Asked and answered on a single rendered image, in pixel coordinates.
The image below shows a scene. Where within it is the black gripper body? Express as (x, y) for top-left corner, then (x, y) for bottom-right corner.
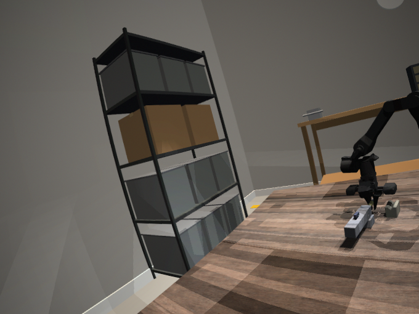
(346, 171), (397, 196)

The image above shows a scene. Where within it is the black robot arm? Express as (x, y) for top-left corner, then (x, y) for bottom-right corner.
(340, 91), (419, 198)

